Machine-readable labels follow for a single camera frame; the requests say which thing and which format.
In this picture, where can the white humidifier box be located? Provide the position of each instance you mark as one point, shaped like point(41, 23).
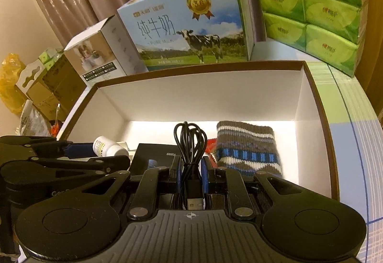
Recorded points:
point(104, 51)

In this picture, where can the brown cardboard box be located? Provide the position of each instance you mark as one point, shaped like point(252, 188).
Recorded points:
point(65, 84)

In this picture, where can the striped knitted sock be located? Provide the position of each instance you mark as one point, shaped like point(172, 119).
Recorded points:
point(247, 148)

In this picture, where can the large brown storage box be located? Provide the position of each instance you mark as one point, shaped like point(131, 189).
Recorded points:
point(144, 108)

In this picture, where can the white pill bottle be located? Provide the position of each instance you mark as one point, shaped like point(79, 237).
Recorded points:
point(104, 147)

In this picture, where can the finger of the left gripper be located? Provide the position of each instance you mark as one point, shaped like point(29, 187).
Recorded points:
point(20, 148)
point(102, 165)

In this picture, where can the crumpled plastic bag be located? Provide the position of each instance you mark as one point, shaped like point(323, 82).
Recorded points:
point(32, 122)

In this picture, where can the red snack packet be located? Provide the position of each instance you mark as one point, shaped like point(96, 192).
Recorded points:
point(211, 146)

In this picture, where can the yellow plastic bag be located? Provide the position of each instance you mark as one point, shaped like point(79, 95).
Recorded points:
point(13, 98)

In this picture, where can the checkered tablecloth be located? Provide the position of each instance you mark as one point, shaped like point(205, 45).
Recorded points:
point(356, 135)

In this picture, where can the white cardboard insert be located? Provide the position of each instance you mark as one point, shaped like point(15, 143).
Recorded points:
point(29, 75)

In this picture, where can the green tissue pack bundle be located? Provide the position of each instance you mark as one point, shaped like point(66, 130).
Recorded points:
point(330, 30)

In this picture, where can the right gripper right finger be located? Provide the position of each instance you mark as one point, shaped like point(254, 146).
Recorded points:
point(225, 189)

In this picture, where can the small green tissue boxes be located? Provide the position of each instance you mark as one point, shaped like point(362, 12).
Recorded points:
point(50, 56)

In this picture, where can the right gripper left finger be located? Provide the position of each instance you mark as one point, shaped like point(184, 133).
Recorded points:
point(152, 184)

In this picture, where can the black shaver box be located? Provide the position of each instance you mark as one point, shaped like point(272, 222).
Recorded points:
point(153, 155)

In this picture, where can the blue milk carton box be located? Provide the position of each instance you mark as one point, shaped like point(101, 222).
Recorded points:
point(178, 33)

